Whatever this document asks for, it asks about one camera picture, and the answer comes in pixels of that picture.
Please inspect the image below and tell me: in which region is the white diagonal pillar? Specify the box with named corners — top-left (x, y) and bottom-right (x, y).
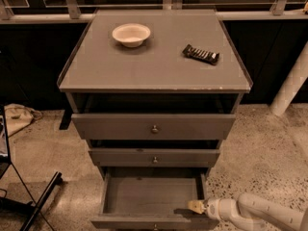
top-left (269, 49), bottom-right (308, 116)

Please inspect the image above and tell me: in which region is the grey drawer cabinet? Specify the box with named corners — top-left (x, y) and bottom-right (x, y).
top-left (57, 9), bottom-right (254, 181)

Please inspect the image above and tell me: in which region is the beige cloth bag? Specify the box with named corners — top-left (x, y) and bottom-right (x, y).
top-left (4, 104), bottom-right (43, 137)

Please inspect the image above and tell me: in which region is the black folding stand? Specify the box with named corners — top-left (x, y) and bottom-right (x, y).
top-left (0, 105), bottom-right (63, 231)

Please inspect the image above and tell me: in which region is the grey middle drawer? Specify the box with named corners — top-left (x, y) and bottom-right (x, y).
top-left (89, 148), bottom-right (220, 167)

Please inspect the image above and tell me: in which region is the grey top drawer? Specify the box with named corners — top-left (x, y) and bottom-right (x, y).
top-left (71, 114), bottom-right (235, 141)

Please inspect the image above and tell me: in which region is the grey drawer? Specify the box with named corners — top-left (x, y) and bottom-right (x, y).
top-left (89, 148), bottom-right (220, 167)
top-left (91, 167), bottom-right (218, 231)
top-left (71, 114), bottom-right (235, 141)

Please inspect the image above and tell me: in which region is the white paper bowl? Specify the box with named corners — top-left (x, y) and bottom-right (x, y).
top-left (112, 23), bottom-right (151, 48)

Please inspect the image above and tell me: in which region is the black snack bar wrapper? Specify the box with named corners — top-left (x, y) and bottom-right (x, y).
top-left (182, 44), bottom-right (219, 65)

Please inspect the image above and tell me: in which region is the grey bottom drawer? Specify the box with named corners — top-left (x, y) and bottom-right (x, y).
top-left (91, 167), bottom-right (218, 231)

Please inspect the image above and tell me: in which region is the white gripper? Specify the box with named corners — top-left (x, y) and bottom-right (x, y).
top-left (188, 198), bottom-right (228, 220)

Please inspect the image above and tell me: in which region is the metal window railing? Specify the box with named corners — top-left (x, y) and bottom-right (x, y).
top-left (0, 0), bottom-right (308, 24)

